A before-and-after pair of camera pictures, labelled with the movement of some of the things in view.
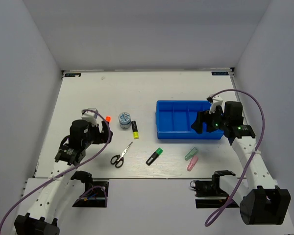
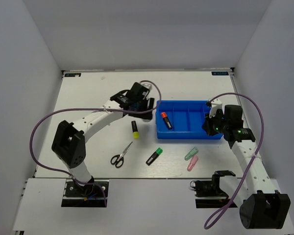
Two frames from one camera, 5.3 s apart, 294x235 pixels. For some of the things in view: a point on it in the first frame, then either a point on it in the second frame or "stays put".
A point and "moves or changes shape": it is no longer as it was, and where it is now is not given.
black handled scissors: [118, 160] stays put
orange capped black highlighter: [108, 119] moves or changes shape
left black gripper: [102, 137] -> [148, 115]
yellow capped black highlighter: [134, 129] stays put
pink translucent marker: [192, 163] stays put
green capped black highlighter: [154, 156] stays put
